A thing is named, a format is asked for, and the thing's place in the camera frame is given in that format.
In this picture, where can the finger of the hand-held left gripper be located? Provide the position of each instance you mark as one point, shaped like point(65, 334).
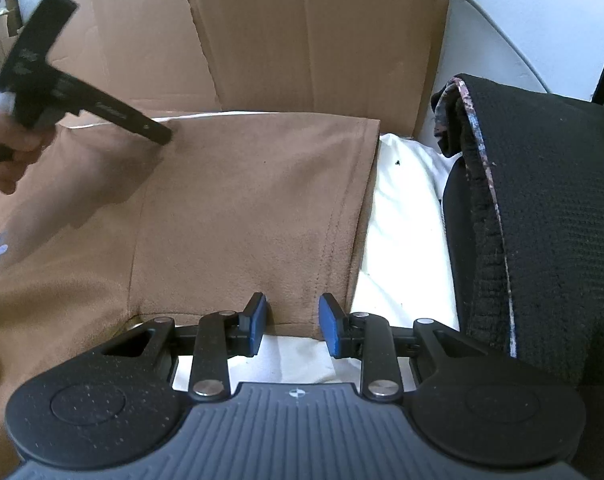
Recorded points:
point(116, 112)

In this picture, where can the cream bear printed blanket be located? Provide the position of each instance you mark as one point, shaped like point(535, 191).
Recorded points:
point(402, 210)

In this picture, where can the person's left hand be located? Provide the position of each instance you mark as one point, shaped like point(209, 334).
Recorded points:
point(11, 130)

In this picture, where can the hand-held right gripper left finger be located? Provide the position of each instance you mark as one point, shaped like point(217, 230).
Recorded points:
point(258, 322)

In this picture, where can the brown printed t-shirt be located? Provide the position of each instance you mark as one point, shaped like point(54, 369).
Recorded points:
point(231, 200)

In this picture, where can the folded cardboard sheet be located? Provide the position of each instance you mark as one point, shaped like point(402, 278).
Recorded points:
point(307, 35)

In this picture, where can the folded black garment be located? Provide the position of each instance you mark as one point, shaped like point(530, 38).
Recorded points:
point(557, 210)

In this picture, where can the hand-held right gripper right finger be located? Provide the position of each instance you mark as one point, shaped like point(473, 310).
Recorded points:
point(332, 330)

